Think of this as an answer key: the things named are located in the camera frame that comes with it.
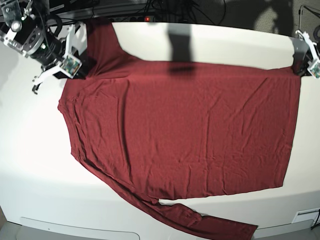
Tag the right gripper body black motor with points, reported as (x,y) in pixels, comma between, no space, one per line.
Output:
(50,50)

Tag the dark red long-sleeve shirt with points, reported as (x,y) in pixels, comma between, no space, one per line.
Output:
(165,130)

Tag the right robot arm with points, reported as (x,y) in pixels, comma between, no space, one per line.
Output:
(32,31)

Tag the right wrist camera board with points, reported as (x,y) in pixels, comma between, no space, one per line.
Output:
(70,66)

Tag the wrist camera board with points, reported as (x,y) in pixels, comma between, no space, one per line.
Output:
(314,68)
(70,66)

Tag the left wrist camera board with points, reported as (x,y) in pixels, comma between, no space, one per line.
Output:
(314,68)

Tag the white metal rack frame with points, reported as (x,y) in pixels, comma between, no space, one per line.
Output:
(309,18)

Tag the black power strip red switch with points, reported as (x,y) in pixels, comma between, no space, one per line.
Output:
(134,18)

